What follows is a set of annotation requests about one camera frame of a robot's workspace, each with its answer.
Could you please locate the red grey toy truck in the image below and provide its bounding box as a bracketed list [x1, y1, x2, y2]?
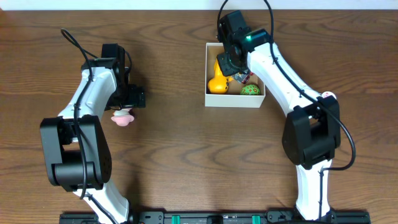
[231, 72, 254, 84]

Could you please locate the orange rubber dog toy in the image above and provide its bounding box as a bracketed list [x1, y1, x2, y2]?
[207, 60, 233, 95]

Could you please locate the green patterned ball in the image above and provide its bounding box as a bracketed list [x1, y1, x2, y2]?
[240, 84, 261, 95]

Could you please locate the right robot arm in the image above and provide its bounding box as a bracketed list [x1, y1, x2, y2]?
[217, 11, 341, 221]

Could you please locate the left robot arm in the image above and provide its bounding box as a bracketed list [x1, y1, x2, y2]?
[40, 44, 146, 223]

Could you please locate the pink white bunny figure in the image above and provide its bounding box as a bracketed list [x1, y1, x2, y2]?
[111, 108, 134, 126]

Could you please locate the white cardboard box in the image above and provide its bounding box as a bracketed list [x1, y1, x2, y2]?
[205, 43, 266, 108]

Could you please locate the wooden pellet drum toy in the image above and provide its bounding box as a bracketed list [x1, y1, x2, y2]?
[321, 91, 337, 99]

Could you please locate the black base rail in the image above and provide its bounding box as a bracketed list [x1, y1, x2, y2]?
[58, 207, 371, 224]

